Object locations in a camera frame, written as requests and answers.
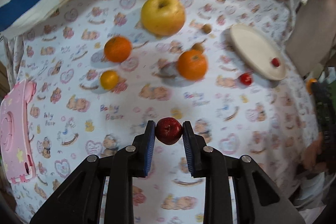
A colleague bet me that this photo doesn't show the small red apple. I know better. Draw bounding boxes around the small red apple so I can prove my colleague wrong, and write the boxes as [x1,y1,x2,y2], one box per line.
[155,117,182,145]
[271,57,280,68]

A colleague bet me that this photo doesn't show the red cherry tomato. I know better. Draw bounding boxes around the red cherry tomato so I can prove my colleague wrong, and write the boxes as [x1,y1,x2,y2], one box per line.
[239,73,253,86]

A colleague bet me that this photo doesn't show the yellow cherry tomato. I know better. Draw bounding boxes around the yellow cherry tomato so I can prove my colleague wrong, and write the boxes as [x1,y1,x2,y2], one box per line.
[100,70,119,90]

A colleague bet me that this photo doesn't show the large orange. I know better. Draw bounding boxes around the large orange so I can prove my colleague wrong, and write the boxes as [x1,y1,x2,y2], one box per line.
[176,50,208,81]

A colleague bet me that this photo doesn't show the small orange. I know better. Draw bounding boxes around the small orange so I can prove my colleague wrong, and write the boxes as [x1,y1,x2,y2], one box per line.
[104,36,133,63]

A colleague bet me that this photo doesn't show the large yellow apple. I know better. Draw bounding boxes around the large yellow apple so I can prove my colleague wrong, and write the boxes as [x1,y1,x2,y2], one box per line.
[141,0,186,36]

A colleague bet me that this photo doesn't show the person right hand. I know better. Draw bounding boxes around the person right hand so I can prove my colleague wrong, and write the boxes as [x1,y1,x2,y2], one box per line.
[302,132,328,173]

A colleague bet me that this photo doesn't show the red yellow toy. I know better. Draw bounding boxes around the red yellow toy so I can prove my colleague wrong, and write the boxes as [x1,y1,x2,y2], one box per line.
[306,78,317,95]

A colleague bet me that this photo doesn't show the wooden headboard panel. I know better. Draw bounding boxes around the wooden headboard panel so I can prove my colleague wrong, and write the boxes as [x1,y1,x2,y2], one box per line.
[285,0,335,76]

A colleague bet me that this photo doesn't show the pink plastic toy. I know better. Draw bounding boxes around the pink plastic toy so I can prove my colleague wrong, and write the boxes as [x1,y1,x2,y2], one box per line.
[1,80,36,184]

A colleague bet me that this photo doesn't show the cream round plate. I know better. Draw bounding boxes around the cream round plate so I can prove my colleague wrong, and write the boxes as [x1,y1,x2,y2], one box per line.
[230,24,286,81]

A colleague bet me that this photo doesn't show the baby bear print cloth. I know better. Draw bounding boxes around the baby bear print cloth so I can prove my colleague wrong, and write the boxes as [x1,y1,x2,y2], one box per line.
[3,0,317,222]

